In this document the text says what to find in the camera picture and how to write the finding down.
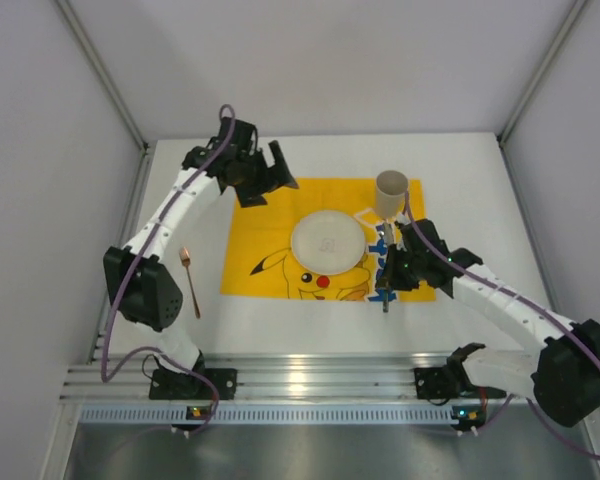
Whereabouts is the spoon with green handle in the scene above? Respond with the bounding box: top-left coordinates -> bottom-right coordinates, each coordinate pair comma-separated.
377,220 -> 395,314

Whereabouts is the yellow pikachu cloth placemat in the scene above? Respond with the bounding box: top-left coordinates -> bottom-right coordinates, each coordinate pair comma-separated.
220,176 -> 437,303

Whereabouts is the white paper plate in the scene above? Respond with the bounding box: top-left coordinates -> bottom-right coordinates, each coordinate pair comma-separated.
290,210 -> 366,275

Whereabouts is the beige paper cup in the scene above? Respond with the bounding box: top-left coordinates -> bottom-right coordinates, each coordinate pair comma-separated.
374,170 -> 409,220

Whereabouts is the copper coloured fork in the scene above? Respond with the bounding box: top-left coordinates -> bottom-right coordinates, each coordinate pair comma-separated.
179,247 -> 201,319

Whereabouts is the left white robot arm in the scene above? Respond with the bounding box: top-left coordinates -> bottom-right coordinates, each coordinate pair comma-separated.
103,116 -> 297,393

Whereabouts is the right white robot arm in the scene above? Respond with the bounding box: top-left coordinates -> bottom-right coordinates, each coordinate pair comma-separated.
376,219 -> 600,427

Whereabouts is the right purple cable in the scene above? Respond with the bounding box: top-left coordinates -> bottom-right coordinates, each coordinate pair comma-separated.
404,192 -> 600,462

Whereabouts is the purple cable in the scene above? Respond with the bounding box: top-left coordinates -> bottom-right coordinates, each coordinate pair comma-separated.
404,192 -> 600,462
99,103 -> 237,435

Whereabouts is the aluminium mounting rail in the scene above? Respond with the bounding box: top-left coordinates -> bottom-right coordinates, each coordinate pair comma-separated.
60,353 -> 445,403

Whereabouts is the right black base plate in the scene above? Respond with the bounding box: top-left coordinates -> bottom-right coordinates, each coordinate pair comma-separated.
413,367 -> 507,403

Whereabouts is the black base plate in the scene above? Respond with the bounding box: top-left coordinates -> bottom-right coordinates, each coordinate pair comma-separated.
148,367 -> 238,401
413,367 -> 507,403

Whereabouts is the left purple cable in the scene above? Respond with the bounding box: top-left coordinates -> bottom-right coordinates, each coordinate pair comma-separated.
99,103 -> 237,435

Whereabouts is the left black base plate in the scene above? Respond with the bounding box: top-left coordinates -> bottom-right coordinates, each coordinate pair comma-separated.
148,367 -> 238,401

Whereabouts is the slotted grey cable duct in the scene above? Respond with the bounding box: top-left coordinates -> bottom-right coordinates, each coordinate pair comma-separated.
79,403 -> 483,425

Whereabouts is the left aluminium frame post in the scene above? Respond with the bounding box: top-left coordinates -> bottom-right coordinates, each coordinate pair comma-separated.
52,0 -> 148,151

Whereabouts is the aluminium frame post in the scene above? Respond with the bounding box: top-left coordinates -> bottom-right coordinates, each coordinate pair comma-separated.
52,0 -> 148,151
496,0 -> 592,148

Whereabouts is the right aluminium frame post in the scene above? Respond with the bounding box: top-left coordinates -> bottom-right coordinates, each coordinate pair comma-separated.
496,0 -> 592,148

